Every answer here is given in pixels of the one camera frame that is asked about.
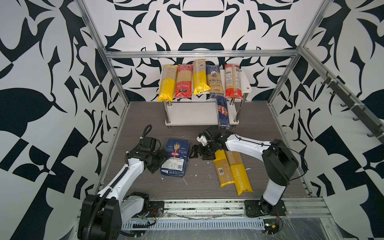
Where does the dark blue pasta pack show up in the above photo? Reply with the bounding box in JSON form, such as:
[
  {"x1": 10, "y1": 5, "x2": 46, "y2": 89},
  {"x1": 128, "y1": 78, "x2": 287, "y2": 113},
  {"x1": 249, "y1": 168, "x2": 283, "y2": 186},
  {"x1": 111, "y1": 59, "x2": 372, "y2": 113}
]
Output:
[{"x1": 216, "y1": 96, "x2": 230, "y2": 130}]

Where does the blue Barilla pasta pack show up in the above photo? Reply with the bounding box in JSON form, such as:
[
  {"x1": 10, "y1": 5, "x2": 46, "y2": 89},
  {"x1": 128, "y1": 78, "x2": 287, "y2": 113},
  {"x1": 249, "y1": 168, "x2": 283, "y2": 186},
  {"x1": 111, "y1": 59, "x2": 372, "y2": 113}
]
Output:
[{"x1": 160, "y1": 139, "x2": 190, "y2": 178}]

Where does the small clear spaghetti pack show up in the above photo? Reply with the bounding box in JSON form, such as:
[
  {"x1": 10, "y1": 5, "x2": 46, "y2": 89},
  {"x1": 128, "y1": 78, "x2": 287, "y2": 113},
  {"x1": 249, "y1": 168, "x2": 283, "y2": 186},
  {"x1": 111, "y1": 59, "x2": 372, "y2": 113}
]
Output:
[{"x1": 214, "y1": 150, "x2": 235, "y2": 188}]

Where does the red ended spaghetti pack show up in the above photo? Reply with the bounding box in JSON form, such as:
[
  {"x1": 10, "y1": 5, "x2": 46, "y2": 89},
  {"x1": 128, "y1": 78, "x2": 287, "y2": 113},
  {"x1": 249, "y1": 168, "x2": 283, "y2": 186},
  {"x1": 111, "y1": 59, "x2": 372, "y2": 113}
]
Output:
[{"x1": 225, "y1": 65, "x2": 243, "y2": 100}]

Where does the blue yellow spaghetti pack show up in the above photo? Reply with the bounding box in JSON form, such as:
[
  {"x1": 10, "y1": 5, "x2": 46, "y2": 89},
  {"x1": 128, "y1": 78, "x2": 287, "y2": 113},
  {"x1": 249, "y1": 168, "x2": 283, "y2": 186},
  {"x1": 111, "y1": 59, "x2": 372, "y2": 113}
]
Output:
[{"x1": 206, "y1": 65, "x2": 224, "y2": 99}]

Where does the yellow brown spaghetti pack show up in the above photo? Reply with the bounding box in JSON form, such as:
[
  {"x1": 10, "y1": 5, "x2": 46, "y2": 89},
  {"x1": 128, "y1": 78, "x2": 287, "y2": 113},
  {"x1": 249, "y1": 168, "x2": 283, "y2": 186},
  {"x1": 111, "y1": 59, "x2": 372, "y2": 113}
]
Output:
[{"x1": 193, "y1": 59, "x2": 211, "y2": 95}]

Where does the red yellow spaghetti pack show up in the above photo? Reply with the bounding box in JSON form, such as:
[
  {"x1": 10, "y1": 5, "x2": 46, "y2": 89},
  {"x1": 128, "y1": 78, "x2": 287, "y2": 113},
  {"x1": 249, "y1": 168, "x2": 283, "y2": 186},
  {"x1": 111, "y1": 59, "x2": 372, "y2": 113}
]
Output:
[{"x1": 175, "y1": 65, "x2": 193, "y2": 99}]

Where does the yellow spaghetti pack underneath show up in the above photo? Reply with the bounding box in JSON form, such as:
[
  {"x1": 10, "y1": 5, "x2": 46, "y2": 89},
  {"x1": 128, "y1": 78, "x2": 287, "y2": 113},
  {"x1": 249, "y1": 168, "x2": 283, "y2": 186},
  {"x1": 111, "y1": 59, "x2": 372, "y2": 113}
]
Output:
[{"x1": 157, "y1": 65, "x2": 178, "y2": 102}]

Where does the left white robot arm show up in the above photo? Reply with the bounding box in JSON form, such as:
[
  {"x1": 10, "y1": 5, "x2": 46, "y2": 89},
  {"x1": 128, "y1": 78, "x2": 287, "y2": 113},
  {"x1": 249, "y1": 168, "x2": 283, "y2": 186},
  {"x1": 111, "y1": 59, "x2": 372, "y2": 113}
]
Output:
[{"x1": 77, "y1": 137, "x2": 170, "y2": 240}]

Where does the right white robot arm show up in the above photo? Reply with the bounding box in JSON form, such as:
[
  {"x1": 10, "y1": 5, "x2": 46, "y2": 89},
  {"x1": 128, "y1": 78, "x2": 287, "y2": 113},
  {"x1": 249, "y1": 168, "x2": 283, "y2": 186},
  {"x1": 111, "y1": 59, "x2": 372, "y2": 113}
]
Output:
[{"x1": 190, "y1": 126, "x2": 299, "y2": 218}]

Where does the white two-tier metal shelf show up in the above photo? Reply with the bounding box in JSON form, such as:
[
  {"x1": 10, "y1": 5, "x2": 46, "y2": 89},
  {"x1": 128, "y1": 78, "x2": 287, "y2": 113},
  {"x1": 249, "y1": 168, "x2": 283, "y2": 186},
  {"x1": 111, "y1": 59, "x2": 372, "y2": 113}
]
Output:
[{"x1": 163, "y1": 70, "x2": 252, "y2": 126}]

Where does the yellow Pastatime spaghetti pack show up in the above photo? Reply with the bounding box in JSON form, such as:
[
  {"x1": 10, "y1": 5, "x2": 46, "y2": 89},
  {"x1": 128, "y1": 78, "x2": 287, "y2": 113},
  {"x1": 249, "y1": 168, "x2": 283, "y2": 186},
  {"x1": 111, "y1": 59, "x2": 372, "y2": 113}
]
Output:
[{"x1": 225, "y1": 151, "x2": 254, "y2": 196}]

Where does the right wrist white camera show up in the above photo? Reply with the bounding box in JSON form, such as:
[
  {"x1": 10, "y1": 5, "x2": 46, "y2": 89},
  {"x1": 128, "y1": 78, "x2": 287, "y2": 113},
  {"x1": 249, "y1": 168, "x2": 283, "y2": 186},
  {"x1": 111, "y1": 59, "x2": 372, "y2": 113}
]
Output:
[{"x1": 197, "y1": 135, "x2": 208, "y2": 146}]

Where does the white slotted cable duct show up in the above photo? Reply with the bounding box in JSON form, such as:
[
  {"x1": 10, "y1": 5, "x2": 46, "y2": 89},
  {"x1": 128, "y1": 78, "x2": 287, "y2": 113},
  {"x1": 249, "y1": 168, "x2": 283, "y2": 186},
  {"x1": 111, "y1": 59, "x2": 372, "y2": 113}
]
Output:
[{"x1": 122, "y1": 219, "x2": 265, "y2": 231}]

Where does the black corrugated cable conduit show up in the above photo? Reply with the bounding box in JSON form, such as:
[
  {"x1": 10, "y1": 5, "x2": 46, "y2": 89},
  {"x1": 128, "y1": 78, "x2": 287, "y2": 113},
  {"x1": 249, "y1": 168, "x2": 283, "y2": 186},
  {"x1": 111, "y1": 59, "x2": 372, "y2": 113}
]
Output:
[{"x1": 83, "y1": 124, "x2": 154, "y2": 240}]

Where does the aluminium frame of enclosure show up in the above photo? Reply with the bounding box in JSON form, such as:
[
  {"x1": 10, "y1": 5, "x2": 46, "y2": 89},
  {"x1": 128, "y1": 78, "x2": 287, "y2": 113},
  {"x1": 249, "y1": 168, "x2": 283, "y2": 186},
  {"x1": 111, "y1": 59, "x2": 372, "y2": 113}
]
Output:
[{"x1": 74, "y1": 0, "x2": 384, "y2": 145}]

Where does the black wall hook rail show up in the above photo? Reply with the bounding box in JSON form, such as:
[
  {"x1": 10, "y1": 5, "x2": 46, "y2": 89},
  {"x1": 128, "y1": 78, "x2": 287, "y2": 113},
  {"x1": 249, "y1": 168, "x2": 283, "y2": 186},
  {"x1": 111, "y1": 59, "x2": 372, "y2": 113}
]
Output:
[{"x1": 322, "y1": 71, "x2": 384, "y2": 145}]

